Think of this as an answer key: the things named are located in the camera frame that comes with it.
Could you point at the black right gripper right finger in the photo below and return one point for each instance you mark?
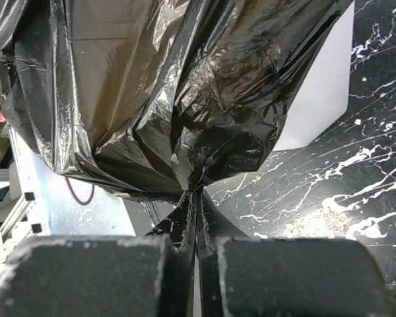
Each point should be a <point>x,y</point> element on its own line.
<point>243,276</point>

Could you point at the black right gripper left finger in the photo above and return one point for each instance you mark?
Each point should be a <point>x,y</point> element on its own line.
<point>149,275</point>

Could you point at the black trash bag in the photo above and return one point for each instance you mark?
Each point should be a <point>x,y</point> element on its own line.
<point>152,99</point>

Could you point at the white faceted trash bin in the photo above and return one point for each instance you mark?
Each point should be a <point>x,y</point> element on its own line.
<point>323,96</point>

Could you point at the aluminium rail with slots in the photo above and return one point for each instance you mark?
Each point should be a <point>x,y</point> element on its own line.
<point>19,216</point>

